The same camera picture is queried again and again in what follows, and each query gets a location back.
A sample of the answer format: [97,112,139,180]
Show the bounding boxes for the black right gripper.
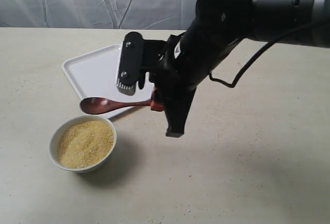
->
[151,35,222,138]

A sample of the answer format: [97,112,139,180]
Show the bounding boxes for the dark brown wooden spoon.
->
[79,97,152,115]

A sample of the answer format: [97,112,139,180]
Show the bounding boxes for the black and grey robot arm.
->
[151,0,329,137]

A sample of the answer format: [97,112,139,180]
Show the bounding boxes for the tan granular powder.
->
[59,120,113,169]

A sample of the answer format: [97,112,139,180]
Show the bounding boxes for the white rectangular plastic tray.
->
[62,44,154,102]

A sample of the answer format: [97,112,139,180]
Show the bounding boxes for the white ceramic bowl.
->
[48,115,117,173]

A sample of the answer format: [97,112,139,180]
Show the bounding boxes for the white fabric backdrop curtain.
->
[1,0,197,30]

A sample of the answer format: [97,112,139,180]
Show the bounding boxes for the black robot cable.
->
[209,24,330,89]

